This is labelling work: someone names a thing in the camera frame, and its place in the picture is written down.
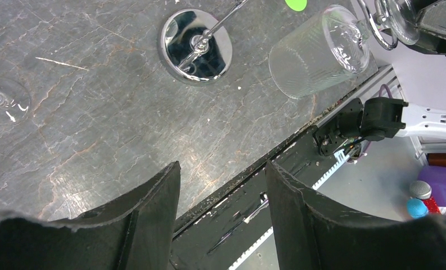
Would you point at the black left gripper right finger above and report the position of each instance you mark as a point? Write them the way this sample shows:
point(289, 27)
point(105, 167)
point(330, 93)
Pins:
point(357, 238)

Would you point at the chrome wine glass rack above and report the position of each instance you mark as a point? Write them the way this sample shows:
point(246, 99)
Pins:
point(195, 46)

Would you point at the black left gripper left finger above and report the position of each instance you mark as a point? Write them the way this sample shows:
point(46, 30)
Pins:
point(133, 231)

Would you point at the blue microphone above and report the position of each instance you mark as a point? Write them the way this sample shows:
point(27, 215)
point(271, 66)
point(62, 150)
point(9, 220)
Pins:
point(416, 208)

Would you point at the red glitter microphone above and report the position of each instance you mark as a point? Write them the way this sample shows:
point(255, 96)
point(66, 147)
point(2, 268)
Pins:
point(423, 191)

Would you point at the clear wine glass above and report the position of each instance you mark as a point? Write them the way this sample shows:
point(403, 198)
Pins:
point(14, 101)

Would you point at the green plastic wine glass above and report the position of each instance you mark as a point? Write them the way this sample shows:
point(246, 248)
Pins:
point(297, 5)

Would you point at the purple plastic container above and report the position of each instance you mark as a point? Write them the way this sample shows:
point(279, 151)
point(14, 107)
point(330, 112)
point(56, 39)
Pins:
point(435, 176)

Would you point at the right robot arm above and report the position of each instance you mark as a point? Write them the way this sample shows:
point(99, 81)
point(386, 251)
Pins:
point(386, 117)

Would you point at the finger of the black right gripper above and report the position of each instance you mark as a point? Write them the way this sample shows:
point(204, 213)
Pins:
point(431, 22)

